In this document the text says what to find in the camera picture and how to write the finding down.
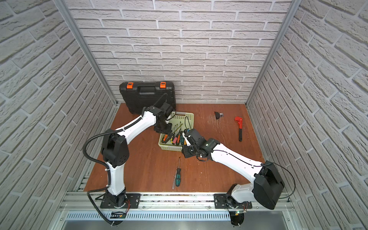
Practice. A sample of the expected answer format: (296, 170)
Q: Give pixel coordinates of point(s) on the small black metal part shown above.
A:
(218, 115)

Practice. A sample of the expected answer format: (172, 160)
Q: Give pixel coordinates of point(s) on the large green black screwdriver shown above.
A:
(182, 140)

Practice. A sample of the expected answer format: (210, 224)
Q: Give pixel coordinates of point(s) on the red black screwdriver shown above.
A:
(178, 137)

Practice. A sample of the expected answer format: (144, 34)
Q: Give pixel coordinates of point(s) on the pink handled screwdriver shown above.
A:
(176, 134)

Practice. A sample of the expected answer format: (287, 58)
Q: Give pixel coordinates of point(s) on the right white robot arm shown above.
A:
(265, 183)

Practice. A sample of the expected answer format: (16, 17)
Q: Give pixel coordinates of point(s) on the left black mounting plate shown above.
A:
(132, 201)

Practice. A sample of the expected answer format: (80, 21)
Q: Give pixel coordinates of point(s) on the small green black screwdriver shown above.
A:
(179, 177)

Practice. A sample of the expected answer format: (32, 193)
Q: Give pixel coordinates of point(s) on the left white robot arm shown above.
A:
(115, 150)

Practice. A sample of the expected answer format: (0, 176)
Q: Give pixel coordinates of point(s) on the black mounting plate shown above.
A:
(225, 201)
(132, 201)

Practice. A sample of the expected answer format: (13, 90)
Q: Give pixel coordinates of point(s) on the light green perforated bin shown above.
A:
(179, 120)

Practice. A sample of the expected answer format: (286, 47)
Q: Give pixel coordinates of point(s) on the orange black screwdriver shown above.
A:
(168, 137)

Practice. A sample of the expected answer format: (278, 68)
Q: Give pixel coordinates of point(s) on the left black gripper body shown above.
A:
(162, 126)

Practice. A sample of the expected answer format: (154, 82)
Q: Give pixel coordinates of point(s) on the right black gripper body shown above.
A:
(189, 151)

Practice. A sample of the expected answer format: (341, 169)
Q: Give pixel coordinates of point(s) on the red pipe wrench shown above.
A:
(239, 122)

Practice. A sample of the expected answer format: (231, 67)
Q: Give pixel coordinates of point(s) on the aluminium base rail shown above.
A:
(156, 201)

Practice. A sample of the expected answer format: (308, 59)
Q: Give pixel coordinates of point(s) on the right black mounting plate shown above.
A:
(225, 201)

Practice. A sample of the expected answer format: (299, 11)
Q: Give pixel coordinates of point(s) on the black plastic tool case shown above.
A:
(138, 95)

